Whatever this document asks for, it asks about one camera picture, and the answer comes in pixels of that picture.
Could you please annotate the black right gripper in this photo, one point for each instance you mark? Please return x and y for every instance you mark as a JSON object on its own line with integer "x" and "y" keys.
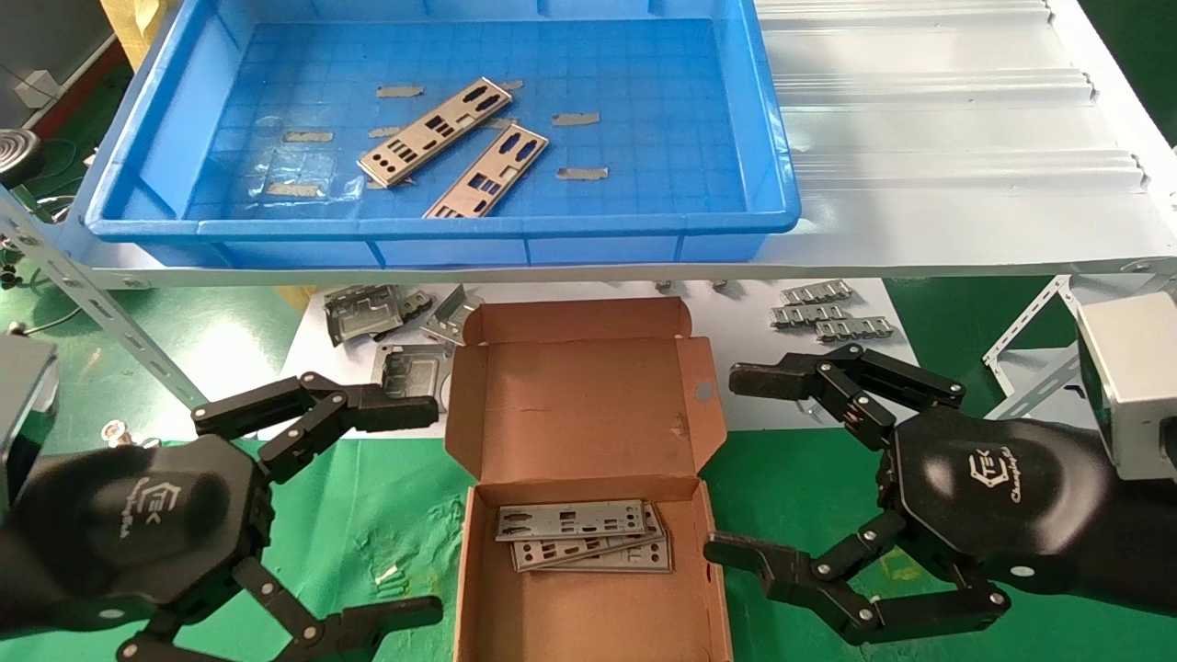
{"x": 1011, "y": 496}

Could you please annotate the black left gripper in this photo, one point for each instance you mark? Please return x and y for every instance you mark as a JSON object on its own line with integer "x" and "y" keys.
{"x": 138, "y": 524}

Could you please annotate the open brown cardboard box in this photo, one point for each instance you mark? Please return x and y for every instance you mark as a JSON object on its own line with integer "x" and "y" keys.
{"x": 570, "y": 405}

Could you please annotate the blue plastic tray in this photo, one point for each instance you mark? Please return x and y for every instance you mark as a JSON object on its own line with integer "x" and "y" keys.
{"x": 644, "y": 138}

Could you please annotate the small white box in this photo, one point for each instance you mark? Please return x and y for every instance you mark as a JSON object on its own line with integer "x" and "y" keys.
{"x": 37, "y": 87}

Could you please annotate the tan cardboard piece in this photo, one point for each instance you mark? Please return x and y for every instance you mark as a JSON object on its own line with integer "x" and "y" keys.
{"x": 138, "y": 28}

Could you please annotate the green table cloth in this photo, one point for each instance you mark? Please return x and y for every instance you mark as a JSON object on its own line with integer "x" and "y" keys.
{"x": 368, "y": 515}

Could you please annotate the small white paper scrap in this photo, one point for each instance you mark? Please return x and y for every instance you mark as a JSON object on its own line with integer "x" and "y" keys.
{"x": 388, "y": 575}

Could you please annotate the small metal clips group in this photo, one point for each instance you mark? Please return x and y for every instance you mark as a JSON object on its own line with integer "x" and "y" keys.
{"x": 855, "y": 328}

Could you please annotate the notched metal strip part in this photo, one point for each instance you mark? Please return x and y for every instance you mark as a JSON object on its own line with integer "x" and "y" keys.
{"x": 817, "y": 292}
{"x": 809, "y": 314}

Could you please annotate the silver binder clip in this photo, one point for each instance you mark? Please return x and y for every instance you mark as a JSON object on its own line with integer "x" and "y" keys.
{"x": 118, "y": 430}

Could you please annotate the white slotted shelf upright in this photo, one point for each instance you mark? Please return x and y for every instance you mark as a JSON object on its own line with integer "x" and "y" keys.
{"x": 1030, "y": 349}
{"x": 119, "y": 322}

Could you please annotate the white metal shelf board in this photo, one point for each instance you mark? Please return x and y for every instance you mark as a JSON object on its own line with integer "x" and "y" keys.
{"x": 919, "y": 184}

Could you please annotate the clear tape patch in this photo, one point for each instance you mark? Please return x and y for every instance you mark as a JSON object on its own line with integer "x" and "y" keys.
{"x": 313, "y": 170}

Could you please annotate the grey metal frame plate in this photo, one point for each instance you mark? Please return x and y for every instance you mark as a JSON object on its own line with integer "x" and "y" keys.
{"x": 414, "y": 363}

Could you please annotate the grey bent metal bracket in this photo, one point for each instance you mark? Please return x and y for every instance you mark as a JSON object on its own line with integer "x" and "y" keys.
{"x": 363, "y": 313}
{"x": 451, "y": 317}

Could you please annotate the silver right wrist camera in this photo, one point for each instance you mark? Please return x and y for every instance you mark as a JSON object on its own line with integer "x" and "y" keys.
{"x": 1140, "y": 386}

